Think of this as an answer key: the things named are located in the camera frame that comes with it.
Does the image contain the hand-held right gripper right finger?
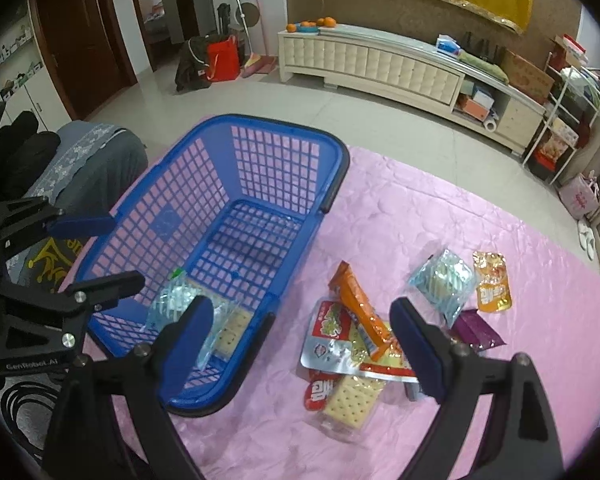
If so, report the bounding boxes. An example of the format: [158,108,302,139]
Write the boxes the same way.
[389,297,566,480]

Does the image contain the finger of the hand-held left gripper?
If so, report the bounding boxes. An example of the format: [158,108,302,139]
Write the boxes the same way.
[0,270,146,361]
[0,196,116,256]

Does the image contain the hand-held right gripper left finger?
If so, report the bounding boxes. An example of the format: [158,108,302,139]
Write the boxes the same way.
[42,295,216,480]

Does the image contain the clear square cracker packet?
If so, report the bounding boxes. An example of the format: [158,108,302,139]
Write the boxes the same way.
[200,302,255,361]

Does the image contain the light blue patterned cracker packet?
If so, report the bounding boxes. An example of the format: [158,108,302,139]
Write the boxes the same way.
[147,269,211,333]

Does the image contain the orange snack packet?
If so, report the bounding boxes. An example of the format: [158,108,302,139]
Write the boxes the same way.
[328,260,397,362]

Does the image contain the light blue striped cracker packet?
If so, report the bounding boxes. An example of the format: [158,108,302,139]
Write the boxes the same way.
[407,248,477,329]

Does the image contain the clear large cracker packet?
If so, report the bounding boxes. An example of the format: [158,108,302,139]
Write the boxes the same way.
[321,374,387,442]

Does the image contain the red and silver snack packet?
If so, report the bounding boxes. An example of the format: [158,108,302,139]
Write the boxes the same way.
[300,300,417,382]

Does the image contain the small red packet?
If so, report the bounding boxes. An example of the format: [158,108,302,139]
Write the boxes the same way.
[304,370,337,412]

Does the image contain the blue plastic basket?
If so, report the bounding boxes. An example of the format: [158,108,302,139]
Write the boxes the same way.
[75,114,352,417]

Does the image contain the grey swirl pattern rug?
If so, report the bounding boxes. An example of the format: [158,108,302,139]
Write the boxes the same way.
[0,371,65,450]

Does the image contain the black cloth with yellow print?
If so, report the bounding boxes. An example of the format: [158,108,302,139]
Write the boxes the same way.
[10,236,84,295]

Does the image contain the purple snack packet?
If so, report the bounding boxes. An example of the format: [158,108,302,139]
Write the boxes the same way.
[449,309,507,357]

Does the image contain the grey covered chair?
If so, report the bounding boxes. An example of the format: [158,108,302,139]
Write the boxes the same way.
[22,120,149,226]

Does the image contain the orange jelly pouch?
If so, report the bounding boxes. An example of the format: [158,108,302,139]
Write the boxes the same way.
[472,251,513,314]

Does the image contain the pink tablecloth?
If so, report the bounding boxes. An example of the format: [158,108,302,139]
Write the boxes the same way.
[67,115,600,480]

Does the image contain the brown wooden door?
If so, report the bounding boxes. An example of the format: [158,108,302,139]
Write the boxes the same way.
[29,0,139,120]

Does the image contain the white slippers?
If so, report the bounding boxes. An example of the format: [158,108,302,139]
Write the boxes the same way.
[577,220,599,262]

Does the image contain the red paper bag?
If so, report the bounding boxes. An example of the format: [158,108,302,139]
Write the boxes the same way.
[206,35,242,82]

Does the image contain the pink bag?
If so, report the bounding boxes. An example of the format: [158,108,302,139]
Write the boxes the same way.
[559,172,600,219]

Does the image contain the pink broom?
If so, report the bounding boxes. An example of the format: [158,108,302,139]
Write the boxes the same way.
[242,0,277,79]

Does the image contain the orange box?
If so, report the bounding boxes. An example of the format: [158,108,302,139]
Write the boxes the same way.
[456,94,490,122]

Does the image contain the white mop pole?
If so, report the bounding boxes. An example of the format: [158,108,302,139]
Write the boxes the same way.
[235,0,257,61]

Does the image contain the white metal rack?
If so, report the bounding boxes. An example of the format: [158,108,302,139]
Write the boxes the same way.
[522,34,600,187]

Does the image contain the white tufted TV cabinet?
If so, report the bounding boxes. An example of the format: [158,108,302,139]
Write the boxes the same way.
[277,23,548,157]

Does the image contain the green cushion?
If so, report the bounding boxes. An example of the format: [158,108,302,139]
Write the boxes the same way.
[459,50,510,85]

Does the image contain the brown cardboard box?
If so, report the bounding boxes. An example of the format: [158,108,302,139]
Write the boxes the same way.
[500,48,556,106]

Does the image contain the blue and white tissue box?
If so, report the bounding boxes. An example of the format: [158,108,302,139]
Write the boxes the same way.
[436,34,462,57]

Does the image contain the white wall shelf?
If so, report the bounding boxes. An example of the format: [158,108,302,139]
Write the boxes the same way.
[0,10,47,103]

